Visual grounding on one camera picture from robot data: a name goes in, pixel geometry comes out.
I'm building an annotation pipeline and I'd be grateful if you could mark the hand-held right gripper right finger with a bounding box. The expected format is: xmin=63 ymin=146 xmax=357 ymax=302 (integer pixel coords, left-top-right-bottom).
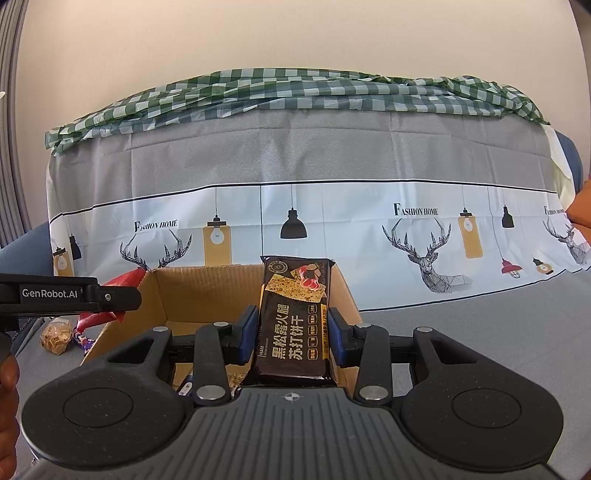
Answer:
xmin=327 ymin=305 xmax=482 ymax=403

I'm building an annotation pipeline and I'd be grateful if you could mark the person's left hand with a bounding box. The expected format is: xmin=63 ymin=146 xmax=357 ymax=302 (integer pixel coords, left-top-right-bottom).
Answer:
xmin=0 ymin=354 xmax=22 ymax=467

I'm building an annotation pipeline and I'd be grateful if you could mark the green checked cloth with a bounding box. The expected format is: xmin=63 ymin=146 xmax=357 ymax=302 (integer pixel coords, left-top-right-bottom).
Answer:
xmin=43 ymin=68 xmax=551 ymax=160

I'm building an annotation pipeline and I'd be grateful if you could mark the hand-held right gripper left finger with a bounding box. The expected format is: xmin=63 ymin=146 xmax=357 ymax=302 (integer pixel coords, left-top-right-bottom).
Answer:
xmin=104 ymin=304 xmax=260 ymax=408

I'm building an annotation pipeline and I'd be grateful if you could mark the black cracker packet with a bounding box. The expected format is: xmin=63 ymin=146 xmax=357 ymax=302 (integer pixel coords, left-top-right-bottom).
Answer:
xmin=242 ymin=255 xmax=337 ymax=388

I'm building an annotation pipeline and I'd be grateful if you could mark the deer print tablecloth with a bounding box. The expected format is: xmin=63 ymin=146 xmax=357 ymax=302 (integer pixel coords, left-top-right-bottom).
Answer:
xmin=45 ymin=108 xmax=591 ymax=313

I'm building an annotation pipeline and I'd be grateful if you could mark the pale yellow cloth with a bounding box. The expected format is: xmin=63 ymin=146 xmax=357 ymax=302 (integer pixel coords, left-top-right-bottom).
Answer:
xmin=543 ymin=124 xmax=576 ymax=206

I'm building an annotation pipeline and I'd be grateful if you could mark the small red snack packet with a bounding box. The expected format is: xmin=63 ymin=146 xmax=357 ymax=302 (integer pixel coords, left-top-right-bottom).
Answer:
xmin=75 ymin=269 xmax=145 ymax=334

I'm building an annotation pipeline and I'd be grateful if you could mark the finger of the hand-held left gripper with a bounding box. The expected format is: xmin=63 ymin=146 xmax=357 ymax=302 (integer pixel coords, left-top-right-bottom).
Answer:
xmin=88 ymin=284 xmax=143 ymax=313

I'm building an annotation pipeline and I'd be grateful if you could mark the grey seat cushion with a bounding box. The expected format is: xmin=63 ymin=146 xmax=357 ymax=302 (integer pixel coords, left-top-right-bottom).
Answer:
xmin=11 ymin=270 xmax=591 ymax=384

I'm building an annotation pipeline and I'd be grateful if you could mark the cardboard box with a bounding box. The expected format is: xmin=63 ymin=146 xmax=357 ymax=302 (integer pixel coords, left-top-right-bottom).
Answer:
xmin=80 ymin=263 xmax=363 ymax=403

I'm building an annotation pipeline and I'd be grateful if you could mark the purple snack packet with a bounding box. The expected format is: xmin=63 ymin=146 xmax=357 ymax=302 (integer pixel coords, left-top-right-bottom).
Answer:
xmin=73 ymin=329 xmax=98 ymax=354

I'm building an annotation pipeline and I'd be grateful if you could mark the orange cushion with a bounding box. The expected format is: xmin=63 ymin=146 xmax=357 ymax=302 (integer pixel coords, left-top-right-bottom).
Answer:
xmin=565 ymin=177 xmax=591 ymax=232

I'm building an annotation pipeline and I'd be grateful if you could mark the clear bag of biscuits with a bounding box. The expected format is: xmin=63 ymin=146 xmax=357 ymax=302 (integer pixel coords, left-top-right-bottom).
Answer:
xmin=39 ymin=319 xmax=75 ymax=356

